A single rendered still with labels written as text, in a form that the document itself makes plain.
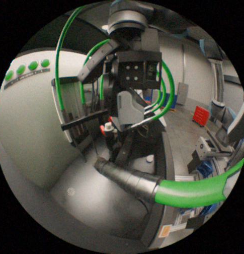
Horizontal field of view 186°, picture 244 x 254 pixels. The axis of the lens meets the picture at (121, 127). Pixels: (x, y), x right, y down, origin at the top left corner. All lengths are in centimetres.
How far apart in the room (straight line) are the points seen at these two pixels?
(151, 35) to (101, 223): 54
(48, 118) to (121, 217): 51
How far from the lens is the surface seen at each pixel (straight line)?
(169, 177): 33
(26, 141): 38
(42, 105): 37
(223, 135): 65
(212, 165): 67
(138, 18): 17
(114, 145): 21
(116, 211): 39
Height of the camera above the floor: 122
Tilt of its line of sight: 32 degrees down
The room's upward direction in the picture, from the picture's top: straight up
